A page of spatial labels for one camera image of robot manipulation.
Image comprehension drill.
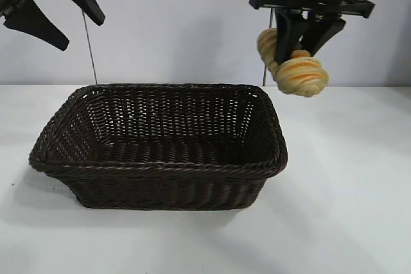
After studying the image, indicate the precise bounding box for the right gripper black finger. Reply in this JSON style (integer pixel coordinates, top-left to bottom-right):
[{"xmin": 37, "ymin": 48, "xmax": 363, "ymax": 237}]
[
  {"xmin": 275, "ymin": 9, "xmax": 309, "ymax": 64},
  {"xmin": 303, "ymin": 17, "xmax": 347, "ymax": 58}
]

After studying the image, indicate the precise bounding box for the long striped twisted bread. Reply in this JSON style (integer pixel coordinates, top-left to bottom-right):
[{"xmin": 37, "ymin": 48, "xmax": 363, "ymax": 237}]
[{"xmin": 256, "ymin": 28, "xmax": 330, "ymax": 99}]

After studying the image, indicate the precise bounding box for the dark brown woven basket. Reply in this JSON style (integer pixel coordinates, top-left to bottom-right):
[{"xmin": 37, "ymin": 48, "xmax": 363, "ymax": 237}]
[{"xmin": 28, "ymin": 83, "xmax": 289, "ymax": 212}]

